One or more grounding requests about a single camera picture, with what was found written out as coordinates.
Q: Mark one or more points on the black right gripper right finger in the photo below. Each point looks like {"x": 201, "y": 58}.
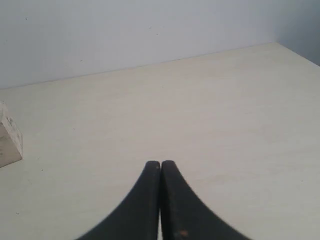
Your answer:
{"x": 183, "y": 215}

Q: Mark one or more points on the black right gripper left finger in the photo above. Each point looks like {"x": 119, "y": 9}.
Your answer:
{"x": 137, "y": 216}

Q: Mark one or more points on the second largest wooden cube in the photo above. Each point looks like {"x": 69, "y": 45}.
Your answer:
{"x": 11, "y": 138}

